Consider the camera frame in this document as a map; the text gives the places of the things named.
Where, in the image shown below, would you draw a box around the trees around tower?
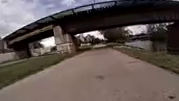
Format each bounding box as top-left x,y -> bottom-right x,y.
74,32 -> 105,48

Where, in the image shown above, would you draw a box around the large dark tree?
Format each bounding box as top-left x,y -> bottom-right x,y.
99,26 -> 134,47

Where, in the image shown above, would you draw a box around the grey paved path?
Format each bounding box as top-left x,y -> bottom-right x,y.
0,36 -> 179,101

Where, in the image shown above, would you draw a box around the dark railway bridge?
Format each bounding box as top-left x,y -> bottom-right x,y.
0,0 -> 179,82

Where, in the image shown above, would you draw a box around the river water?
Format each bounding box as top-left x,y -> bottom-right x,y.
125,35 -> 169,56

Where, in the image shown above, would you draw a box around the bare trees by water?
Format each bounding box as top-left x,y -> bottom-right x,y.
146,21 -> 173,44

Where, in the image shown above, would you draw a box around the grass strip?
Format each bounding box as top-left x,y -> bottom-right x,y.
0,50 -> 83,94

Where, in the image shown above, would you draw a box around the grass bank by water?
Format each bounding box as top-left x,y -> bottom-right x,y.
112,36 -> 179,99

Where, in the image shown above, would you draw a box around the pale concrete wall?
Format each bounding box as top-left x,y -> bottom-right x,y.
0,49 -> 21,65

